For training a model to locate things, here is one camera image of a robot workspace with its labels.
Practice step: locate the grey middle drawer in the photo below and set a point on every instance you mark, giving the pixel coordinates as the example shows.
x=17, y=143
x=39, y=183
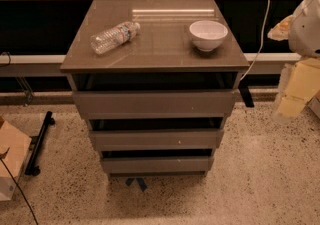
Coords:
x=156, y=140

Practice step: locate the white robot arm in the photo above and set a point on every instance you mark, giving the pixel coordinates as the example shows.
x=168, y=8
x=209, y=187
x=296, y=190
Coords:
x=304, y=34

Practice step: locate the white ceramic bowl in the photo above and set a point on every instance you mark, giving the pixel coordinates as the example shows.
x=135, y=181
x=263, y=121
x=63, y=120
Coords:
x=207, y=35

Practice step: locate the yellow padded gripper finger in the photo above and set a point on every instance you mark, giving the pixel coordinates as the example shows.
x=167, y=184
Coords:
x=298, y=84
x=281, y=30

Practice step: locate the grey drawer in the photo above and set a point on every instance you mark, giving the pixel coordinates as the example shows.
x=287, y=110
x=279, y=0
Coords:
x=156, y=140
x=147, y=105
x=157, y=165

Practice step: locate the grey drawer cabinet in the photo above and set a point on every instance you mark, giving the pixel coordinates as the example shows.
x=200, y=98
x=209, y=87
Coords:
x=160, y=58

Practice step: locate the clear plastic water bottle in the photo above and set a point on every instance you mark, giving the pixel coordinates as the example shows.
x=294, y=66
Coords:
x=109, y=39

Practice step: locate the grey bottom drawer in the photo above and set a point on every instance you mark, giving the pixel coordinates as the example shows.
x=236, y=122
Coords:
x=157, y=165

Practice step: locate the cardboard box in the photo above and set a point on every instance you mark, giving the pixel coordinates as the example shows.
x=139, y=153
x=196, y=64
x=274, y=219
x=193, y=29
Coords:
x=14, y=145

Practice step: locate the grey top drawer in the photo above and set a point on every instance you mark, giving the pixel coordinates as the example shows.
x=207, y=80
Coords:
x=147, y=105

